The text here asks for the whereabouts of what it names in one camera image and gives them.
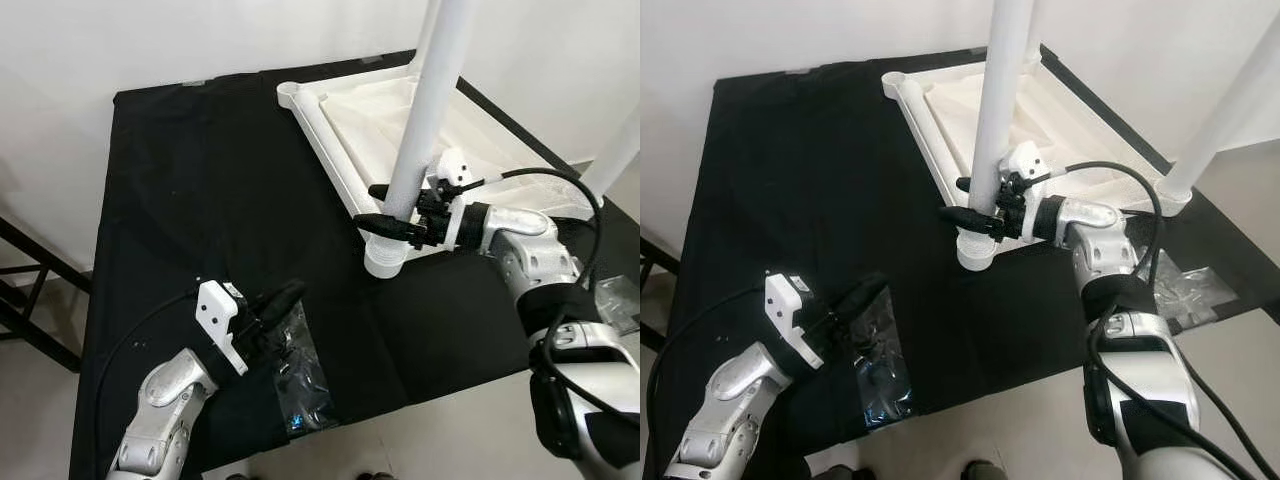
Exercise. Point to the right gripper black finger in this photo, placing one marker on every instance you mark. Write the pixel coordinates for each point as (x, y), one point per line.
(380, 191)
(967, 185)
(390, 230)
(972, 222)

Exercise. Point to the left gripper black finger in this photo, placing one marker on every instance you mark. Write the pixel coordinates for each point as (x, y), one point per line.
(272, 296)
(870, 302)
(288, 308)
(855, 289)

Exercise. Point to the white plastic table leg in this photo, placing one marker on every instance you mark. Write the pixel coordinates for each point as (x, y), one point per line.
(926, 130)
(329, 140)
(430, 100)
(615, 155)
(1220, 110)
(1038, 40)
(1000, 100)
(420, 30)

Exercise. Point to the cream plastic table top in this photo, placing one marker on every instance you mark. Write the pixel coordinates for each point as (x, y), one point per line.
(500, 140)
(1090, 120)

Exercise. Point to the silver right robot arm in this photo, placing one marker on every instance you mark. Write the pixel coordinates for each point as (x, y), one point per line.
(530, 240)
(1100, 235)

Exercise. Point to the black table cloth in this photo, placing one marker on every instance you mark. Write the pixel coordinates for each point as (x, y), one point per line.
(800, 200)
(200, 200)

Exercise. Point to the grey robot left leg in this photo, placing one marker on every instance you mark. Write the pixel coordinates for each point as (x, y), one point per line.
(830, 473)

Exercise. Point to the grey robot leg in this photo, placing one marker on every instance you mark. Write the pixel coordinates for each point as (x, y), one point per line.
(985, 472)
(830, 473)

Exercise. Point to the grey robot right leg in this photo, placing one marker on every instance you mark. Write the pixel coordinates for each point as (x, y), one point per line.
(985, 472)

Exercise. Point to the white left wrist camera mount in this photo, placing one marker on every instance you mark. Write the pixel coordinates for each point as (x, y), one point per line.
(218, 310)
(788, 300)

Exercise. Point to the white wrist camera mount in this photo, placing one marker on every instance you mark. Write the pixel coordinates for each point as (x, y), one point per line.
(1028, 160)
(218, 310)
(788, 300)
(455, 168)

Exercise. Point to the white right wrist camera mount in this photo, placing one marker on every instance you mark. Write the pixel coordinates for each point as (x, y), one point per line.
(1028, 160)
(455, 168)

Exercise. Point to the black metal frame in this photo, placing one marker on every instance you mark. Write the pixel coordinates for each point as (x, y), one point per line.
(45, 252)
(655, 255)

